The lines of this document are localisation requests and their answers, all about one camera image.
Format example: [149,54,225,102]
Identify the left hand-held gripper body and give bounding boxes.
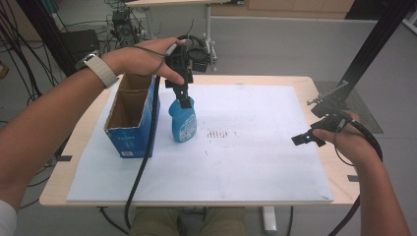
[164,33,211,89]

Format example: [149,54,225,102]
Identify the bundle of black floor cables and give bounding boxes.
[0,0,60,102]

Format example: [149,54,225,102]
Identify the person's legs in khaki trousers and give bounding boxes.
[129,206,247,236]

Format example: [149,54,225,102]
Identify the white table leg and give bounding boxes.
[262,206,278,235]

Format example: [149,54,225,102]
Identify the white sleeve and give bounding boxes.
[0,200,18,236]

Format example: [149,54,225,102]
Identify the blue plastic bottle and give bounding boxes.
[167,96,199,144]

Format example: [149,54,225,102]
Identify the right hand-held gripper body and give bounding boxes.
[306,80,355,141]

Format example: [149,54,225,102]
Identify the thick black gripper cable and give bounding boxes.
[328,116,385,236]
[123,75,162,230]

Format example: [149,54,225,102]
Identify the grey electronic device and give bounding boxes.
[111,9,139,47]

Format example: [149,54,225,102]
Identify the person's left hand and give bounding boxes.
[100,36,186,87]

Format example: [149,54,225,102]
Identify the blue cardboard box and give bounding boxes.
[103,72,161,159]

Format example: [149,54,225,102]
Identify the white background table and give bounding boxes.
[126,0,245,73]

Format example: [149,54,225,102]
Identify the wristwatch with white band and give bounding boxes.
[74,53,121,89]

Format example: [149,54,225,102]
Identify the thin black wrist cord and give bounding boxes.
[332,123,356,167]
[127,44,166,77]

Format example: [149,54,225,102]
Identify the light wooden table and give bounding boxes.
[38,74,362,208]

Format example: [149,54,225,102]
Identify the black case on floor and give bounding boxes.
[60,29,101,62]

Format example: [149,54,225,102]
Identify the white table mat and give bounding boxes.
[66,83,334,204]

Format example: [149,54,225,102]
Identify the person's right hand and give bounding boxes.
[311,110,382,168]

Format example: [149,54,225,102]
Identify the black metal frame post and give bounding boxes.
[340,0,416,96]
[16,0,78,78]

